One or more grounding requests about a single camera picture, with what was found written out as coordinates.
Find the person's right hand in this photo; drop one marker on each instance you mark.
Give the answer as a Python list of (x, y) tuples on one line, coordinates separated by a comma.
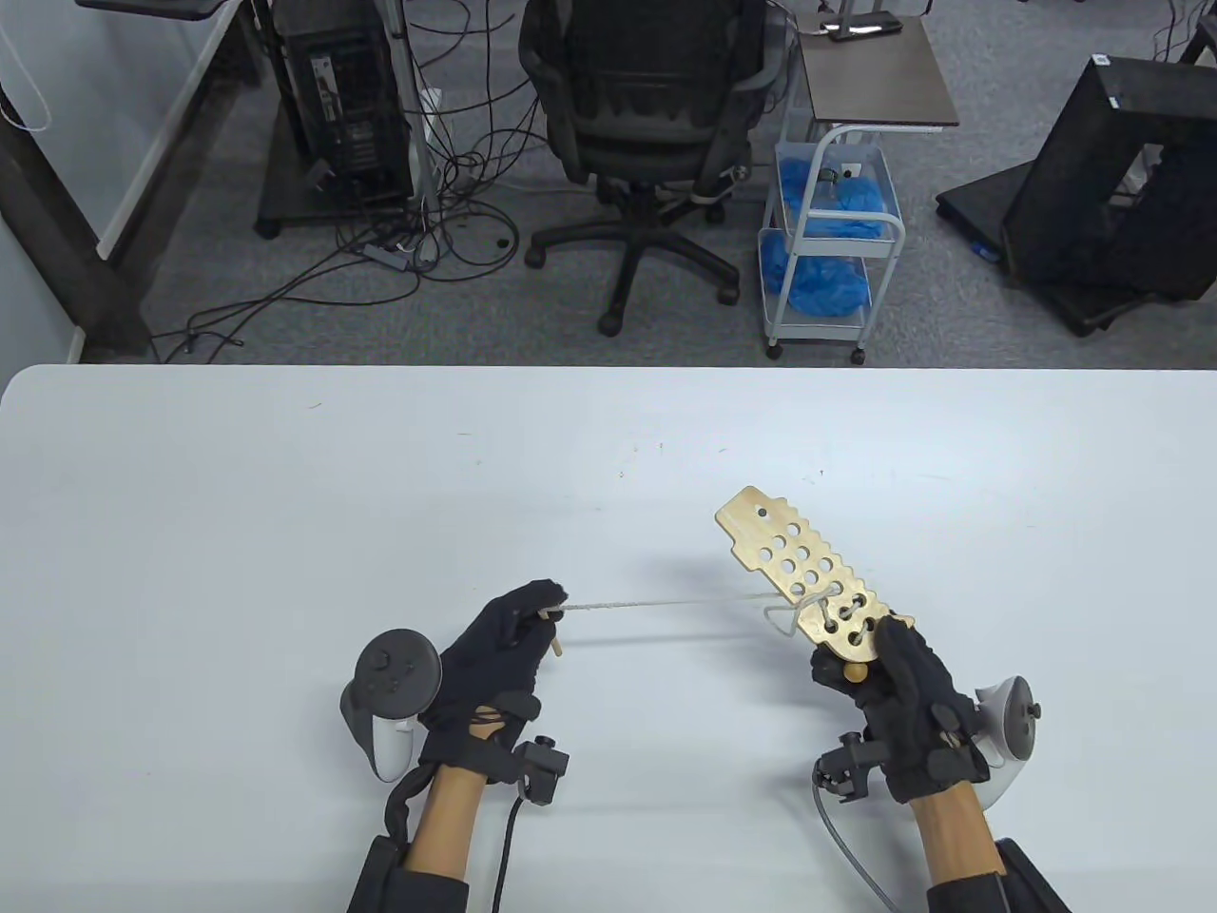
[(913, 713)]

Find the person's left hand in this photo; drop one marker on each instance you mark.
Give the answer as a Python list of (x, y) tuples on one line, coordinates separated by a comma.
[(490, 666)]

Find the wooden lacing needle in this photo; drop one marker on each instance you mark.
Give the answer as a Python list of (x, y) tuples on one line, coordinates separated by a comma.
[(551, 635)]

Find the wooden ball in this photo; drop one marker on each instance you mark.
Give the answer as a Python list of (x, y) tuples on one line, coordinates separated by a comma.
[(856, 672)]

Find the wooden crocodile lacing toy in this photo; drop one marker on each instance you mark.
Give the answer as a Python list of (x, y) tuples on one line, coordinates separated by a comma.
[(751, 523)]

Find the black forearm sensor pack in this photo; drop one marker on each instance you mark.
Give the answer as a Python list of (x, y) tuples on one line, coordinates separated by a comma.
[(1022, 880), (376, 880)]

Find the person's left forearm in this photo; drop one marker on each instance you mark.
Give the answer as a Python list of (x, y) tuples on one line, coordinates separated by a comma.
[(447, 818)]

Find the person's right forearm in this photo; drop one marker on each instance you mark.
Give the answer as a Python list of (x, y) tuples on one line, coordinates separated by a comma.
[(956, 837)]

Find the grey and white controller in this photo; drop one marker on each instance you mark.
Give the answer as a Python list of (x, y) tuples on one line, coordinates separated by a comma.
[(1017, 718), (395, 670)]

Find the blue plastic bag pile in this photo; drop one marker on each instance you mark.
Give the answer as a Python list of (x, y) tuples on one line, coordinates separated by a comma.
[(818, 285), (856, 200)]

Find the white utility cart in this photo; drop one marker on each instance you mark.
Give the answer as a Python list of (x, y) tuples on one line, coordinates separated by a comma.
[(884, 228)]

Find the black wheeled platform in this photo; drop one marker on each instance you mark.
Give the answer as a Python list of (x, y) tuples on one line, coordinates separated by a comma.
[(979, 204)]

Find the white power strip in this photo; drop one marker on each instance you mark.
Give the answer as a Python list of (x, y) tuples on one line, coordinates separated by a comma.
[(431, 105)]

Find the black office chair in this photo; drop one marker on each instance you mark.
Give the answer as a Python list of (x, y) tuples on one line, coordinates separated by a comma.
[(656, 114)]

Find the black computer tower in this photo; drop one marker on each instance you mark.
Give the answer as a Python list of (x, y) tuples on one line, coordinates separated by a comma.
[(342, 105)]

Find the white panel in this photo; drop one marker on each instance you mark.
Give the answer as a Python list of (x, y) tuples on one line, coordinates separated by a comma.
[(162, 143)]

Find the brown side table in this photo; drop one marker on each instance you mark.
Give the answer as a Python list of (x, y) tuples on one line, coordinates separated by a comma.
[(875, 86)]

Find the black phone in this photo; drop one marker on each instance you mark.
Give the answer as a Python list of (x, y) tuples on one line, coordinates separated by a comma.
[(860, 30)]

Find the black monitor stand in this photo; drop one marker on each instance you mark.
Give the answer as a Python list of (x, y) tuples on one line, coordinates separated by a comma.
[(152, 6)]

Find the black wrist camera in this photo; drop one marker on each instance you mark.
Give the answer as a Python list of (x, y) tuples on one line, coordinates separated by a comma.
[(542, 766), (846, 766)]

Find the black open frame box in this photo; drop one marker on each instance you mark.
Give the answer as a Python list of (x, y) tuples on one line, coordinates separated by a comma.
[(1074, 190)]

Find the silver aluminium post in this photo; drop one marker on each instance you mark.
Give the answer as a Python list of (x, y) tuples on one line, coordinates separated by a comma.
[(411, 95)]

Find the dark desk frame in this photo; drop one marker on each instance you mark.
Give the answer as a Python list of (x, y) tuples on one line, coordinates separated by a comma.
[(57, 238)]

